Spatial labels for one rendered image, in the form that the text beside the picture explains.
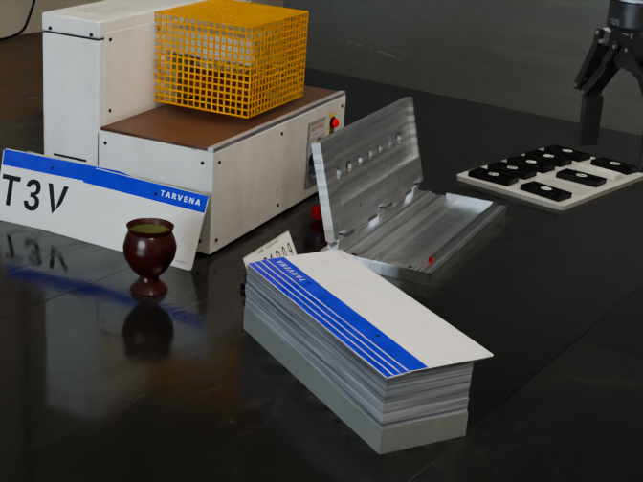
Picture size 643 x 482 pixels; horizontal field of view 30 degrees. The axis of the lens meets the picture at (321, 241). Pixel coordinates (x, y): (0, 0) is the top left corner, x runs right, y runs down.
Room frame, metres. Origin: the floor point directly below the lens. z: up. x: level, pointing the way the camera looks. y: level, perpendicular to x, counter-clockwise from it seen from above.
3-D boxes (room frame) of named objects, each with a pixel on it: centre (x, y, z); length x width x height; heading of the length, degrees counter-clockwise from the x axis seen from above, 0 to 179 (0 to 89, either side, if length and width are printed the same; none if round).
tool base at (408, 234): (2.12, -0.18, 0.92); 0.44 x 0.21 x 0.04; 156
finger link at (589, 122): (1.65, -0.36, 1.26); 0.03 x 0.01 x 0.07; 115
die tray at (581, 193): (2.59, -0.51, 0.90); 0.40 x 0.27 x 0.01; 140
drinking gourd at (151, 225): (1.77, 0.27, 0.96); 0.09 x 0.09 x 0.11
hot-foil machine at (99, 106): (2.35, 0.22, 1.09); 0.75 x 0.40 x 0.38; 156
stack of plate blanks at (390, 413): (1.51, -0.05, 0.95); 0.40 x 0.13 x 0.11; 30
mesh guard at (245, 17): (2.24, 0.19, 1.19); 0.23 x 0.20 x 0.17; 156
